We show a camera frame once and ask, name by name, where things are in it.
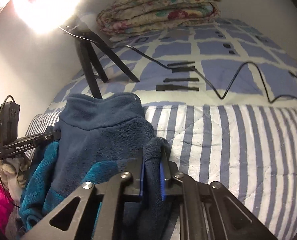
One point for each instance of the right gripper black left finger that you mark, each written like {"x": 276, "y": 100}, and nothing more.
{"x": 93, "y": 211}

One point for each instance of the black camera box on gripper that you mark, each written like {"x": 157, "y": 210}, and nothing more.
{"x": 9, "y": 118}

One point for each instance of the blue white striped quilt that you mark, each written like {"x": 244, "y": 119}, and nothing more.
{"x": 251, "y": 150}

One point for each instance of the folded floral quilt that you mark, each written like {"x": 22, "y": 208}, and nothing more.
{"x": 126, "y": 18}

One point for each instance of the blue teal fleece jacket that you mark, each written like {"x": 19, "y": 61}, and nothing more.
{"x": 99, "y": 137}

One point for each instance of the black tripod stand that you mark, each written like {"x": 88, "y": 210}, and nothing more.
{"x": 84, "y": 40}

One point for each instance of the bright ring light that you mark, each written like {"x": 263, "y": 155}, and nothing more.
{"x": 44, "y": 16}

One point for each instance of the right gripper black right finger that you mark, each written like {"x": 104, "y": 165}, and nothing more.
{"x": 207, "y": 211}

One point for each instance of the left hand beige glove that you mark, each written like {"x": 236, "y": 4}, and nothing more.
{"x": 13, "y": 175}

